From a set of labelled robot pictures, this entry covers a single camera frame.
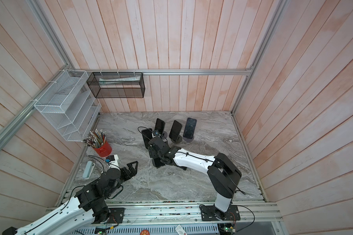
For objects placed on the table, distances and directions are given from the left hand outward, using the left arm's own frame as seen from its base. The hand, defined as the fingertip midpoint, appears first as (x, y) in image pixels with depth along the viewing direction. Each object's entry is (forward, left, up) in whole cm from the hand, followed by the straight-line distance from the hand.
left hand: (133, 168), depth 77 cm
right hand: (+14, -10, -1) cm, 17 cm away
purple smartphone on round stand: (+30, -33, -2) cm, 44 cm away
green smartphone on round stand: (+37, -12, -9) cm, 39 cm away
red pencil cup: (+14, +22, -5) cm, 26 cm away
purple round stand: (+26, -32, -10) cm, 42 cm away
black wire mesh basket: (+46, +14, +21) cm, 52 cm away
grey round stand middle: (+27, -25, -13) cm, 40 cm away
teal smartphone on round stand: (+27, -23, -2) cm, 36 cm away
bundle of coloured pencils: (+15, +23, +6) cm, 28 cm away
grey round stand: (+29, -15, -10) cm, 34 cm away
